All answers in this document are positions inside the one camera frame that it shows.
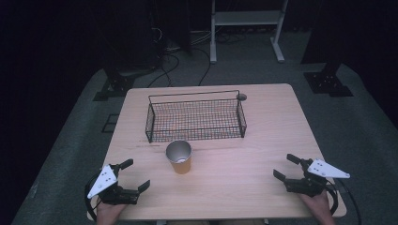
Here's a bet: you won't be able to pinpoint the orange paper cup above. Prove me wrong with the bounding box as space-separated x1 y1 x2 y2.
164 140 193 175

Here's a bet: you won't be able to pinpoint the black stand base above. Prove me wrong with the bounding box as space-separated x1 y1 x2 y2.
92 64 158 102
302 62 355 98

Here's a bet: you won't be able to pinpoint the black wire mesh basket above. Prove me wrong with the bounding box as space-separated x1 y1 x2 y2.
145 89 248 144

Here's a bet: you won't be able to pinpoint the white metal desk frame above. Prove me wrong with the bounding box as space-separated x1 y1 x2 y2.
209 0 289 65

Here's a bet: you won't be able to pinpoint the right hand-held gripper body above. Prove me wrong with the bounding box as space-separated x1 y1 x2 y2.
283 157 351 199

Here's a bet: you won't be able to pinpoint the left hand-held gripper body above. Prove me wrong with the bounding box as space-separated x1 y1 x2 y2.
86 163 141 206

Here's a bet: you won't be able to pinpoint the person's left hand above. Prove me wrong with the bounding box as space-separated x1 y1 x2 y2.
96 196 128 225

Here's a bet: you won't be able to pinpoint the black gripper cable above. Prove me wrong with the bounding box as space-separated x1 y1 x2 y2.
84 172 101 222
325 177 362 225

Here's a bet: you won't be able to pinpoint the black floor cables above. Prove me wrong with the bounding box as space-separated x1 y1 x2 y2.
145 26 248 89

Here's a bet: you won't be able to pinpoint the person's right hand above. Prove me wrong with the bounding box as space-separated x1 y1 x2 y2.
298 189 336 225

